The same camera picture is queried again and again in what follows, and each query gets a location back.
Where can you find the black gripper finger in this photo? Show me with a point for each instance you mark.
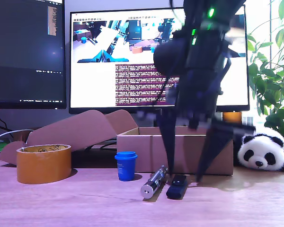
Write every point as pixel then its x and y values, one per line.
pixel 169 142
pixel 215 149

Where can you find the black USB drive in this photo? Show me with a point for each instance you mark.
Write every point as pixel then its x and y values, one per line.
pixel 177 188

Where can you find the open brown cardboard box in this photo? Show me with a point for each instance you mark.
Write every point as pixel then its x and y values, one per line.
pixel 142 153

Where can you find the small brown cardboard piece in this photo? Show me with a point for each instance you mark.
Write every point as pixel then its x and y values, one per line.
pixel 21 136

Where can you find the small orange object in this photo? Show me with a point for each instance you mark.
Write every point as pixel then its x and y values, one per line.
pixel 232 117

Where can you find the panda plush toy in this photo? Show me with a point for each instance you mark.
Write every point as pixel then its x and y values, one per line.
pixel 258 153

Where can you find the silver metal flashlight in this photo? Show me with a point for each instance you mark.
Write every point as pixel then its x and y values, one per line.
pixel 153 182

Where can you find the small blue lidded cup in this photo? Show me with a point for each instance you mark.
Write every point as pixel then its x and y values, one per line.
pixel 126 168

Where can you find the green leafy houseplant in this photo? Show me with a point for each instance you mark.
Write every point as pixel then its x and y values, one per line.
pixel 274 78

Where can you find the bright-screen computer monitor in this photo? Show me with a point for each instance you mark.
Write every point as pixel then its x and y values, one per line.
pixel 92 82

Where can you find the orange-brown packing tape roll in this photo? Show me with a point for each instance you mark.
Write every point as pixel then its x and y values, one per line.
pixel 42 165

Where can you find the dark-screen computer monitor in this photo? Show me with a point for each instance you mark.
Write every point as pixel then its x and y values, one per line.
pixel 26 47

